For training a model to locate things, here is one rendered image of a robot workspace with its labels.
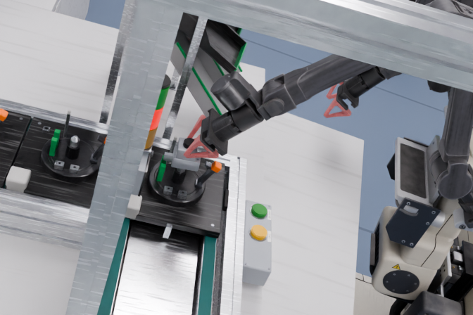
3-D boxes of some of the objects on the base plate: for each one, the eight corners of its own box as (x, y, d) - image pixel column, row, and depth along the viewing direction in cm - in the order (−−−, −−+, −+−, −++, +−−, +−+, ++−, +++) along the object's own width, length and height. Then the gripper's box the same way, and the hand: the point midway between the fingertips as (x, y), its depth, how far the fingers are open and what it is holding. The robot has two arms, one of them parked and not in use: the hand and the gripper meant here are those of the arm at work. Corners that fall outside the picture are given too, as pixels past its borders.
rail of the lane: (236, 183, 189) (248, 155, 182) (217, 535, 122) (234, 513, 115) (217, 178, 188) (228, 150, 181) (186, 531, 121) (203, 508, 114)
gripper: (247, 144, 150) (193, 173, 157) (248, 114, 157) (197, 143, 164) (228, 125, 146) (174, 156, 153) (230, 95, 154) (178, 125, 161)
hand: (188, 148), depth 158 cm, fingers closed on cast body, 4 cm apart
